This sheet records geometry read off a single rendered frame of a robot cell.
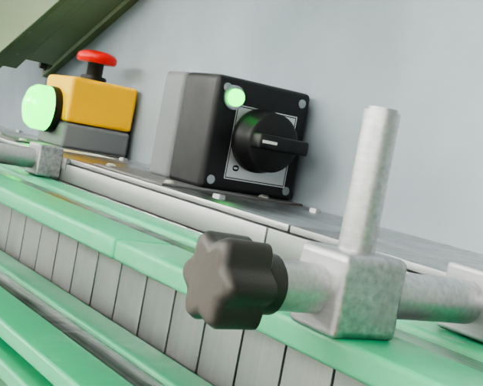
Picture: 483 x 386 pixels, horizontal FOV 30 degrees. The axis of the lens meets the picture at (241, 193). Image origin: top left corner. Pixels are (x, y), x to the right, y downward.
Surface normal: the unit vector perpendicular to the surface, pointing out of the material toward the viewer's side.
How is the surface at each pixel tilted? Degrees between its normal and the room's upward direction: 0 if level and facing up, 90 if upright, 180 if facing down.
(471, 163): 0
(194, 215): 0
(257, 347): 0
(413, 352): 90
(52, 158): 90
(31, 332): 90
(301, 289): 90
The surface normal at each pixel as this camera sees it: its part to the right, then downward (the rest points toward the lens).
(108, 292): -0.83, -0.13
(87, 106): 0.53, 0.15
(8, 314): 0.18, -0.98
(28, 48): 0.03, 0.96
